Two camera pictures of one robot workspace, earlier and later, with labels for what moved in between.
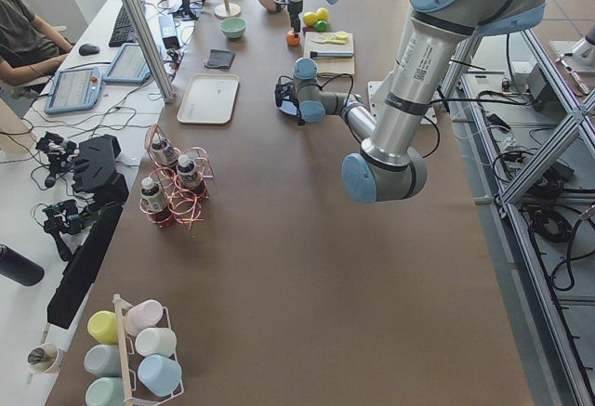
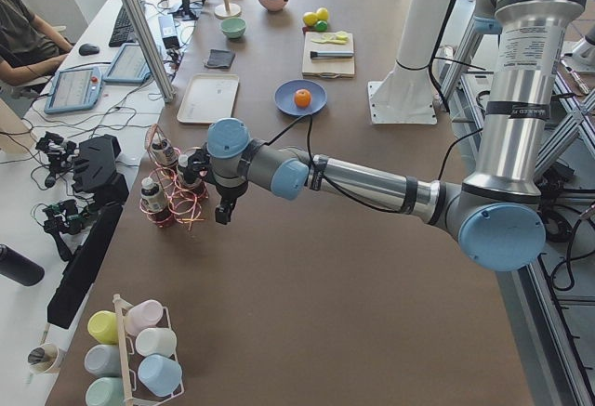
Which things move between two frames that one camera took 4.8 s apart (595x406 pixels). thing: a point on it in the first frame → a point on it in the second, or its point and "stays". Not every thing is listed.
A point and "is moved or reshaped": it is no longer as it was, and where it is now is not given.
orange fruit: [291, 39] is moved or reshaped
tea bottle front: [152, 198] stays
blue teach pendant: [75, 88] stays
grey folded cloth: [220, 58] stays
